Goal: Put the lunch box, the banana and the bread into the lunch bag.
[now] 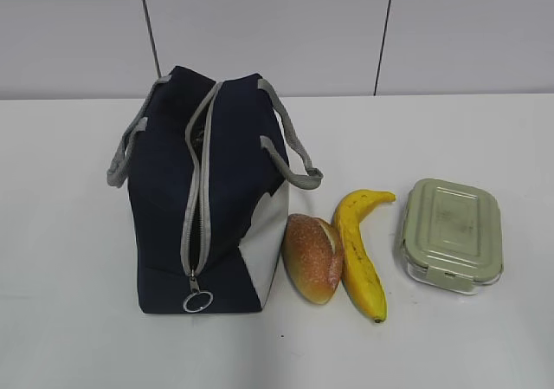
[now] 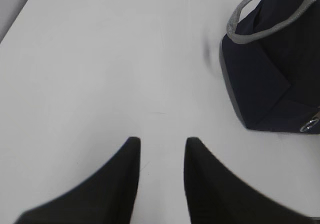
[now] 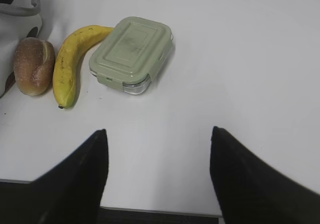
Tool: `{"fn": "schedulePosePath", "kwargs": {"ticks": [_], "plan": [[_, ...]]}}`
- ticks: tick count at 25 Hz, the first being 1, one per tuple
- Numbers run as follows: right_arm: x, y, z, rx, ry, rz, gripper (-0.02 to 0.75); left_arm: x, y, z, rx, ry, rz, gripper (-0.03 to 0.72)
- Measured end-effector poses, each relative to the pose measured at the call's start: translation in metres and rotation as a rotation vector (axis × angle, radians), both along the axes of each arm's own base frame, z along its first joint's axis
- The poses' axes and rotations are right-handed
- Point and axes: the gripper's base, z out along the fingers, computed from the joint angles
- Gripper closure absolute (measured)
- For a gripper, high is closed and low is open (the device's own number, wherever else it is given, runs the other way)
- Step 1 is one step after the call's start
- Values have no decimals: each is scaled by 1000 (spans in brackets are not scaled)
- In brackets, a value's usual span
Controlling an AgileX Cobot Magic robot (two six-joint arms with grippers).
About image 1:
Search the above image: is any navy and white lunch bag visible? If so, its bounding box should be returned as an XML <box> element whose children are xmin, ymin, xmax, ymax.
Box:
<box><xmin>106</xmin><ymin>66</ymin><xmax>323</xmax><ymax>314</ymax></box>

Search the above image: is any brown bread roll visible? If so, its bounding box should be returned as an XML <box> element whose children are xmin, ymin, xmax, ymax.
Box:
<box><xmin>281</xmin><ymin>213</ymin><xmax>344</xmax><ymax>305</ymax></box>

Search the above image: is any yellow banana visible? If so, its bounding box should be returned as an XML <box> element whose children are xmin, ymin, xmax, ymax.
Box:
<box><xmin>332</xmin><ymin>189</ymin><xmax>396</xmax><ymax>323</ymax></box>

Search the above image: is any green lidded glass container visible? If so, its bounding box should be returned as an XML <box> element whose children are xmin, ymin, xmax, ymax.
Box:
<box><xmin>396</xmin><ymin>178</ymin><xmax>504</xmax><ymax>295</ymax></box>

